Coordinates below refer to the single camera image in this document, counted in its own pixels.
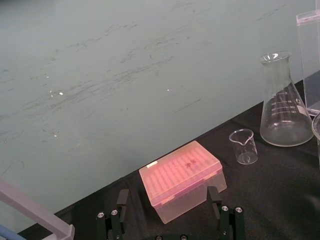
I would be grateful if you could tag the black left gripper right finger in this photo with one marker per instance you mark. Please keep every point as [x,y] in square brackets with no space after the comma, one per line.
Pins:
[228,222]

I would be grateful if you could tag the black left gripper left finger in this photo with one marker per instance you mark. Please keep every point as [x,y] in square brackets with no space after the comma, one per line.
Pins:
[115,221]

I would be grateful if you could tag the black table cloth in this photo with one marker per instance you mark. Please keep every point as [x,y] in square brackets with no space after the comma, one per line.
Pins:
[270,200]

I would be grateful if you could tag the pink translucent pipette tip box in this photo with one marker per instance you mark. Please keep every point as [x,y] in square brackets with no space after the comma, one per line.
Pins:
[180,175]

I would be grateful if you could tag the small clear glass beaker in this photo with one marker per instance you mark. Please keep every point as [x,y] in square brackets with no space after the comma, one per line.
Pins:
[243,147]

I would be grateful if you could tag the frosted clear acrylic rack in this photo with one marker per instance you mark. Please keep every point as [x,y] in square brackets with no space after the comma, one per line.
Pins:
[32,212]

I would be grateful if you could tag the blue tube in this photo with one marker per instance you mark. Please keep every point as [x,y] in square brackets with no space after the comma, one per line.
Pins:
[7,232]

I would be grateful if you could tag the clear glass conical flask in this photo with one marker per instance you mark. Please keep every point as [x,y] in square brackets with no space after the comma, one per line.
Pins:
[285,120]

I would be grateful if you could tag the large clear glass beaker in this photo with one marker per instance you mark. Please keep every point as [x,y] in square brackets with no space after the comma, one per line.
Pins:
[317,130]

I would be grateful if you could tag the clear acrylic stand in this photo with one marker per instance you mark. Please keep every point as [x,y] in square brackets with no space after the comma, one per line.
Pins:
[310,62]

